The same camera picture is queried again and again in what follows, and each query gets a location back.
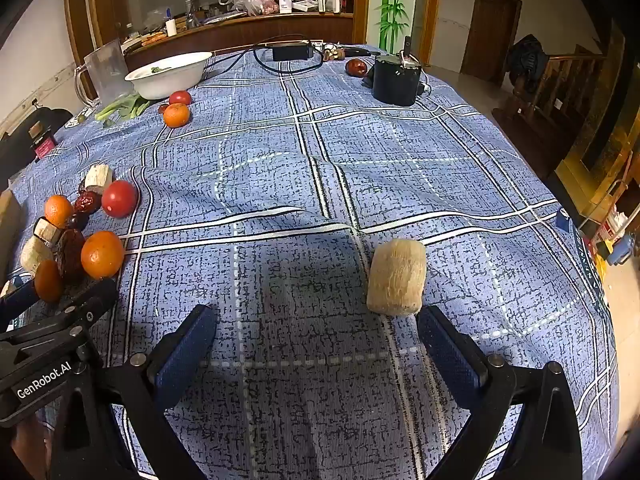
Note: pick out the black cylindrical container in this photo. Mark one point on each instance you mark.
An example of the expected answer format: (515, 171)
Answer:
(396, 82)

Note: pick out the small red tomato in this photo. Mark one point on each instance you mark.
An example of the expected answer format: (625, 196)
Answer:
(180, 97)

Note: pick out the black sofa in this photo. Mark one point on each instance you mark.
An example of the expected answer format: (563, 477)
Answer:
(30, 130)

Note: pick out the clear glass mug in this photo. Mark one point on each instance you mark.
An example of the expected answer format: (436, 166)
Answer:
(107, 75)

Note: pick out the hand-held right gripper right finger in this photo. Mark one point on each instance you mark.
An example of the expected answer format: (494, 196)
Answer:
(450, 355)

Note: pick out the dark jacket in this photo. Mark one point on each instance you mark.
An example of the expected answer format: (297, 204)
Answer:
(527, 60)

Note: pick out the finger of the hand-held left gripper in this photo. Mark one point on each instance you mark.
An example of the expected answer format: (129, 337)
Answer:
(85, 310)
(17, 305)

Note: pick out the blue plastic bin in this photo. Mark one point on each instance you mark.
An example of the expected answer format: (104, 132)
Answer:
(622, 252)

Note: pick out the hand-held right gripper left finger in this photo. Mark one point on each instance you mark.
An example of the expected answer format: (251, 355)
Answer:
(185, 360)

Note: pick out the wooden railing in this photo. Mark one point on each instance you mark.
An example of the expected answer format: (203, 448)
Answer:
(560, 85)

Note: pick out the beige fuzzy ball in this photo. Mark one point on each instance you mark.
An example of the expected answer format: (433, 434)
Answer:
(397, 277)

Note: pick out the wooden counter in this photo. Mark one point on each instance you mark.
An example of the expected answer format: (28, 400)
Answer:
(225, 35)

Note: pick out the orange mandarin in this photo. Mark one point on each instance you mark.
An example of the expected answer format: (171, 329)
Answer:
(58, 210)
(48, 280)
(102, 255)
(176, 115)

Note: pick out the green bamboo wall decor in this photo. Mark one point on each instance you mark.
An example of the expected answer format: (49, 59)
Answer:
(395, 0)

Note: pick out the dark red box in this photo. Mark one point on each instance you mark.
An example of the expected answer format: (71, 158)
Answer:
(42, 142)

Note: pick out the blue plaid tablecloth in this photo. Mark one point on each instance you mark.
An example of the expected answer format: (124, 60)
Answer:
(300, 160)

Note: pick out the brown wooden door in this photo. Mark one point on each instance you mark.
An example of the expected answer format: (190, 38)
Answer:
(490, 35)

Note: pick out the green leafy vegetable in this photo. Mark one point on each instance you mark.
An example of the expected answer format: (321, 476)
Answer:
(125, 106)

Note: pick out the white boxes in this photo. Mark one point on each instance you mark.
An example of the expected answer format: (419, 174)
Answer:
(320, 2)

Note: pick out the white bowl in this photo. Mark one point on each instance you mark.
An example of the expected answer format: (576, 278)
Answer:
(170, 77)

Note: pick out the small green fruit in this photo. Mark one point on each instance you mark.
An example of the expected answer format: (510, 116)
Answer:
(79, 119)

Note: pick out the dark purple passion fruit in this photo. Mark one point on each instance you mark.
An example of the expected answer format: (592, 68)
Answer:
(76, 221)

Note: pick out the cardboard tray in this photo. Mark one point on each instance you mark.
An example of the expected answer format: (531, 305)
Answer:
(7, 230)

